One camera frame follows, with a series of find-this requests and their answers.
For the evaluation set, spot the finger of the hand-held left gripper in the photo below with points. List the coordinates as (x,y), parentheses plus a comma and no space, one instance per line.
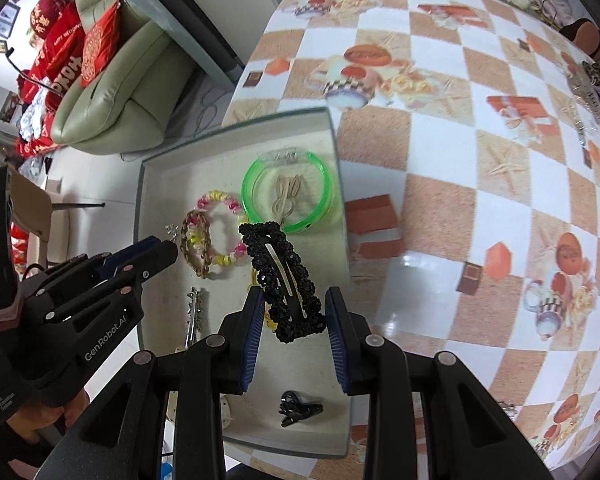
(125,255)
(155,262)

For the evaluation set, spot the grey glass tray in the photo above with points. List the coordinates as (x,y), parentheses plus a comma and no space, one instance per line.
(300,375)

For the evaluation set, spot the green translucent bangle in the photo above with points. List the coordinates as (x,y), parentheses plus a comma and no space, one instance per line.
(250,185)

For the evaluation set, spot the checkered printed tablecloth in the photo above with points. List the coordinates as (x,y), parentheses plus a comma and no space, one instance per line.
(455,185)

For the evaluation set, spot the silver spiked hair clip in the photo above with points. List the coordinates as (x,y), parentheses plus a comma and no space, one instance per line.
(195,315)

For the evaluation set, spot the red embroidered pillow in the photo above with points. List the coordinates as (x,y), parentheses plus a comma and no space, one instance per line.
(45,5)
(102,45)
(65,45)

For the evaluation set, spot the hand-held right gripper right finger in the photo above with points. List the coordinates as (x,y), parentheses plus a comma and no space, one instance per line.
(337,340)

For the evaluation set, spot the small silver charm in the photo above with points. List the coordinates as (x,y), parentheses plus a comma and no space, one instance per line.
(172,231)

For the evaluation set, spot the person's left hand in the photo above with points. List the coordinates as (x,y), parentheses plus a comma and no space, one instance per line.
(55,417)

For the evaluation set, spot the small black bow clip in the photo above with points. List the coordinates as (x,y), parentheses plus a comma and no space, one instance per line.
(300,407)

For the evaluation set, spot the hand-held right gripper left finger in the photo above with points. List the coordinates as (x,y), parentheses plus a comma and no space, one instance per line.
(252,340)

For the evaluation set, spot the beige hair pin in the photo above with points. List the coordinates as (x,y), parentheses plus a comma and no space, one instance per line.
(285,195)

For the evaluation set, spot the beige leather sofa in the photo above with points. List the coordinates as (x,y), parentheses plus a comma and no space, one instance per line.
(130,95)

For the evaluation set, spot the brown round object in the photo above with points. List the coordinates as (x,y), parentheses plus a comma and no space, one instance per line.
(587,37)

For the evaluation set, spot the hair accessories at table edge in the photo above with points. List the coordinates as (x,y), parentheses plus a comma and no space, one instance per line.
(587,95)

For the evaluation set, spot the tan chair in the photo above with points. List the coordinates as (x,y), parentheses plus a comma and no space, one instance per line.
(32,210)

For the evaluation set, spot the small silver earring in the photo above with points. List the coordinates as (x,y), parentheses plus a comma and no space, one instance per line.
(509,408)

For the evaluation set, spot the black beaded hair clip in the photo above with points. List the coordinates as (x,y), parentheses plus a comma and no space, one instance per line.
(280,280)

